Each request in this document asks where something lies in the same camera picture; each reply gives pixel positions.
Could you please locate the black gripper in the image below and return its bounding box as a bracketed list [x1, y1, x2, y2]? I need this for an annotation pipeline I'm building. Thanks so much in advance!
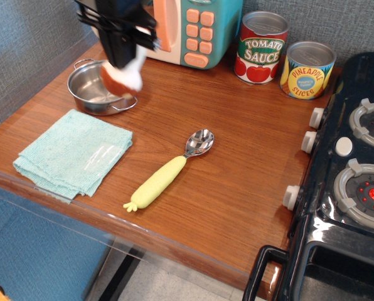
[76, 1, 160, 69]

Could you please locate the pineapple slices can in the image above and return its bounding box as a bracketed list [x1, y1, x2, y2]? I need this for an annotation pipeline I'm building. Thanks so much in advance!
[280, 41, 336, 100]

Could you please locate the black toy stove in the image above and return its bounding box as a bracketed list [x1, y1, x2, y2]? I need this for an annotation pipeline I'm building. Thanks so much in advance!
[243, 52, 374, 300]

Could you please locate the brown white plush mushroom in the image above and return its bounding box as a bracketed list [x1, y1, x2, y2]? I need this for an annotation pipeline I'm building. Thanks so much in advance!
[99, 26, 153, 100]

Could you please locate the spoon with yellow handle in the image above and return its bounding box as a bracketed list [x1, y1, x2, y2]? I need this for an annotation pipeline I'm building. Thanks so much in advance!
[123, 129, 215, 213]

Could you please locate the small steel pot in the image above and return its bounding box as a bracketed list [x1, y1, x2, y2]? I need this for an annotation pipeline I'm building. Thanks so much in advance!
[67, 58, 138, 116]

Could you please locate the teal toy microwave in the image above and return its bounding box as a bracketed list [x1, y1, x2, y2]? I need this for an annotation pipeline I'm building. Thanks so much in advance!
[89, 0, 243, 70]

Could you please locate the light blue folded cloth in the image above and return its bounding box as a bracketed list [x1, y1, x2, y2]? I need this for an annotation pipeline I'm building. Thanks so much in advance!
[13, 109, 133, 204]

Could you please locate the tomato sauce can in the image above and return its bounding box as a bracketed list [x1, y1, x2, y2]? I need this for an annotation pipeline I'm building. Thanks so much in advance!
[234, 11, 289, 84]

